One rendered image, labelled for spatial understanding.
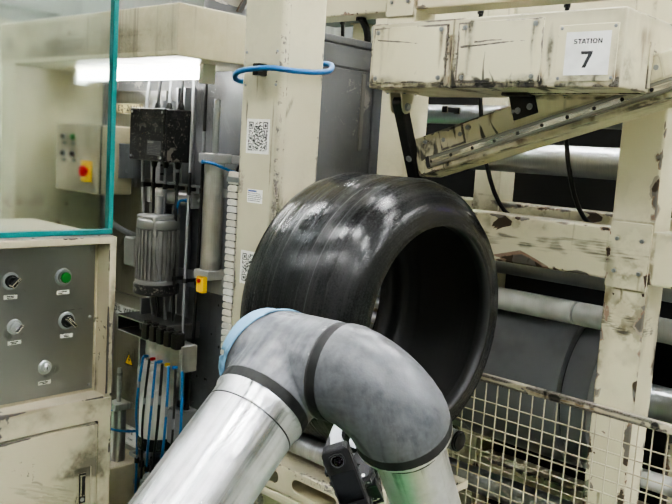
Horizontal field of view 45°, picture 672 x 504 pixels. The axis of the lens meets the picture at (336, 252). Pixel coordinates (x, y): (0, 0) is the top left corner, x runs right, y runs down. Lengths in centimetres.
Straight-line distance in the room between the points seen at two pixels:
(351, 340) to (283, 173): 90
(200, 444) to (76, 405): 107
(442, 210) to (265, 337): 69
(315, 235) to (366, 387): 62
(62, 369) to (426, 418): 119
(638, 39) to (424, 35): 46
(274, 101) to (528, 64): 53
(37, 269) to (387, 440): 114
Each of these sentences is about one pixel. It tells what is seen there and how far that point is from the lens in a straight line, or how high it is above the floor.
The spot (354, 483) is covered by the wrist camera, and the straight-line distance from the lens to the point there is 134.
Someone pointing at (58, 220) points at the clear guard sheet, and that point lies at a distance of 186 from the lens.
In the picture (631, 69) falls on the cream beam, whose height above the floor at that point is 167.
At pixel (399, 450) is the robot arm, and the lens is 91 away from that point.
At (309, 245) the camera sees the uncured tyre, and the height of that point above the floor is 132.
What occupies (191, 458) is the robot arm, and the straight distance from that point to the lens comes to 89.
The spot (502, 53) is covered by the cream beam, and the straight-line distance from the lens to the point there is 172.
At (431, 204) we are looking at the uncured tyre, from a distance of 154.
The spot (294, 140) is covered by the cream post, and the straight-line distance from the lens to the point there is 178.
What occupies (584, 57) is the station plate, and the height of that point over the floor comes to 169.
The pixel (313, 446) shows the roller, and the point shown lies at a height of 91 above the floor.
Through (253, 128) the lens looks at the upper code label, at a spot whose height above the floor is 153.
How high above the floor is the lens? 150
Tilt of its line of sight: 7 degrees down
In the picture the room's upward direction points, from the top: 4 degrees clockwise
